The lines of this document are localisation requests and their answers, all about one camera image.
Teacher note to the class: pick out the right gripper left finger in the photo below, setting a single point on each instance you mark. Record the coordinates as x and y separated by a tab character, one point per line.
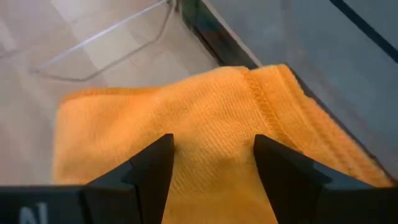
146	186

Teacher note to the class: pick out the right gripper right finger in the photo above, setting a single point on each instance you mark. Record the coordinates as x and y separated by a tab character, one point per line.
289	186

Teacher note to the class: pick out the orange microfiber towel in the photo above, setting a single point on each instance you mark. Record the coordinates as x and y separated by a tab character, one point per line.
211	124

